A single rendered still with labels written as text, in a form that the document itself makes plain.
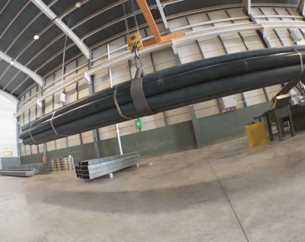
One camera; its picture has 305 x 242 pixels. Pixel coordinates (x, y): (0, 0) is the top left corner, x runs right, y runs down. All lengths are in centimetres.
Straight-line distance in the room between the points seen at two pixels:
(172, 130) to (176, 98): 631
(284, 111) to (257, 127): 85
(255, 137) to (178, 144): 478
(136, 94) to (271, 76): 165
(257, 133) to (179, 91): 286
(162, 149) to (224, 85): 669
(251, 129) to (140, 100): 304
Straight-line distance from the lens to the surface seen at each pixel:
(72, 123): 237
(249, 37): 1093
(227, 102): 806
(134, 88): 177
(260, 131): 416
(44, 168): 830
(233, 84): 179
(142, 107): 178
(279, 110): 394
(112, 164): 408
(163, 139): 805
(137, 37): 249
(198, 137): 768
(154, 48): 905
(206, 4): 1148
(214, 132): 795
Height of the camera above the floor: 58
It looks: 9 degrees up
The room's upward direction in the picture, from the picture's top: 11 degrees counter-clockwise
